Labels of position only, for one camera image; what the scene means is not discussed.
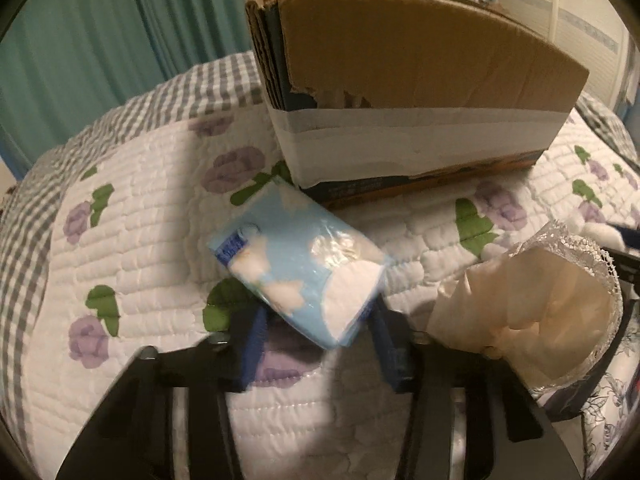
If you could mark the brown cardboard box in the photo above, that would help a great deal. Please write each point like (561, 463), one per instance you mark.
(400, 90)

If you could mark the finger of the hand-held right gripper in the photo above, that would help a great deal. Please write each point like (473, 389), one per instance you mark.
(575, 402)
(625, 265)

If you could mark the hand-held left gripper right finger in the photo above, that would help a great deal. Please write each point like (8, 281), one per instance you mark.
(395, 360)

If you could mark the cream lace-trimmed cloth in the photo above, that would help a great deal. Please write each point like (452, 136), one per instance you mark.
(525, 310)

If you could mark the white cabinet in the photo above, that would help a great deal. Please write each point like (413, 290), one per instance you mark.
(570, 20)

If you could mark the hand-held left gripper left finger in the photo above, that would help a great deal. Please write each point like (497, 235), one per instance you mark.
(251, 347)

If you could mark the teal curtain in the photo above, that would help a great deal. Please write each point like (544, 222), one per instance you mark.
(100, 50)

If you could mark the white floral quilted blanket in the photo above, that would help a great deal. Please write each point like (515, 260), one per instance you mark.
(140, 240)

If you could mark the light blue tissue pack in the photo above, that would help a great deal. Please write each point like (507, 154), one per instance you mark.
(295, 265)

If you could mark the white dark-floral print cloth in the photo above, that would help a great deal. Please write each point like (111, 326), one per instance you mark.
(612, 410)

